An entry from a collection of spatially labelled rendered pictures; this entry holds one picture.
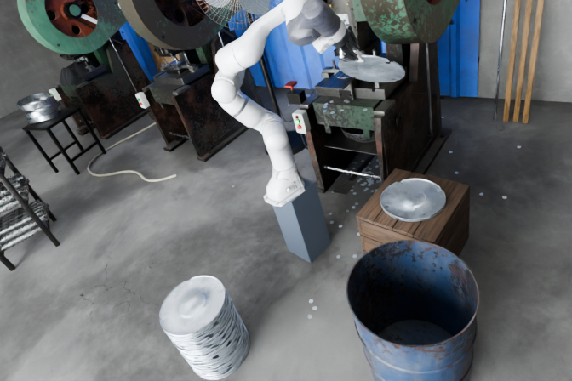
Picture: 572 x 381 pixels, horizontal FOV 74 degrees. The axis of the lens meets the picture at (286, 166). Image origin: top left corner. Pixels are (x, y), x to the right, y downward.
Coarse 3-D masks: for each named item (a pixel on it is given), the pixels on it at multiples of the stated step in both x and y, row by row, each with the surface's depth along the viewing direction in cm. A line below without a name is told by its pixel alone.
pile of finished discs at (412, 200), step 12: (408, 180) 188; (420, 180) 185; (384, 192) 185; (396, 192) 183; (408, 192) 180; (420, 192) 178; (432, 192) 177; (384, 204) 178; (396, 204) 176; (408, 204) 173; (420, 204) 172; (432, 204) 170; (444, 204) 169; (396, 216) 169; (408, 216) 168; (420, 216) 166; (432, 216) 165
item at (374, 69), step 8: (368, 56) 151; (376, 56) 150; (344, 64) 164; (352, 64) 162; (360, 64) 160; (368, 64) 158; (376, 64) 156; (384, 64) 154; (392, 64) 153; (344, 72) 174; (352, 72) 172; (360, 72) 170; (368, 72) 169; (376, 72) 167; (384, 72) 165; (392, 72) 161; (400, 72) 160; (368, 80) 177; (376, 80) 175; (384, 80) 173; (392, 80) 170
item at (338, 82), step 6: (342, 72) 211; (330, 78) 210; (336, 78) 208; (342, 78) 206; (348, 78) 204; (354, 78) 203; (324, 84) 205; (330, 84) 203; (336, 84) 201; (342, 84) 199; (348, 84) 200; (354, 84) 209; (342, 90) 212; (348, 90) 209; (354, 90) 210; (342, 96) 214; (348, 96) 211; (354, 96) 211
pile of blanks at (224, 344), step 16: (224, 304) 157; (224, 320) 156; (240, 320) 172; (176, 336) 149; (192, 336) 149; (208, 336) 152; (224, 336) 158; (240, 336) 168; (192, 352) 154; (208, 352) 156; (224, 352) 160; (240, 352) 169; (192, 368) 168; (208, 368) 162; (224, 368) 164
